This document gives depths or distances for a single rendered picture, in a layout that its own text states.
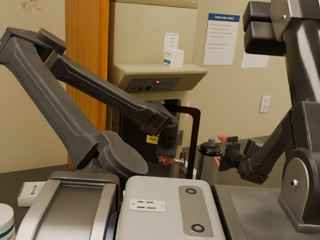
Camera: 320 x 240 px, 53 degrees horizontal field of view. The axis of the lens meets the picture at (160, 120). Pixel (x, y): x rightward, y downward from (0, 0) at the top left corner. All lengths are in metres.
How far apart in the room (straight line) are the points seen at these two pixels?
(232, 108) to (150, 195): 1.74
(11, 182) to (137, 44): 0.82
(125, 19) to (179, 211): 0.88
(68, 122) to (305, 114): 0.38
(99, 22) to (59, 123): 0.49
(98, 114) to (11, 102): 0.58
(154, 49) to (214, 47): 0.72
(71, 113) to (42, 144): 1.06
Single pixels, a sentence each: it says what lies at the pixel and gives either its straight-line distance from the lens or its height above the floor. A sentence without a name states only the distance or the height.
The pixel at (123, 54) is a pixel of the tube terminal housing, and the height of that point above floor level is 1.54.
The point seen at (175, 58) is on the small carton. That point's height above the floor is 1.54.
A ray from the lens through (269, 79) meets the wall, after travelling 2.20.
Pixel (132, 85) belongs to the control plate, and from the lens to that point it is 1.10.
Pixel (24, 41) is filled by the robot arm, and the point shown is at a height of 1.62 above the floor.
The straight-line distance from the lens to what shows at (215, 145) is 1.36.
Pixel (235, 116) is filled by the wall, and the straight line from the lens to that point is 2.10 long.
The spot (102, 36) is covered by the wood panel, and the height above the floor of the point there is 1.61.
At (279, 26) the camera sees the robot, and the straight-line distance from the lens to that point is 0.44.
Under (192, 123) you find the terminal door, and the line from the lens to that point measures 1.13.
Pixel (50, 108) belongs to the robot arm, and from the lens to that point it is 0.60.
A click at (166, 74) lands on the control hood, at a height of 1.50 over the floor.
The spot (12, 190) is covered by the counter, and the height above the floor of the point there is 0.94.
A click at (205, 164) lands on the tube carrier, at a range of 1.35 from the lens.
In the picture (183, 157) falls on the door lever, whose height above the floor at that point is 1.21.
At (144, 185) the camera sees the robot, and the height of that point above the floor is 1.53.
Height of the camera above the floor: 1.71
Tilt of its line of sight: 19 degrees down
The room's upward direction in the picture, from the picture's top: 5 degrees clockwise
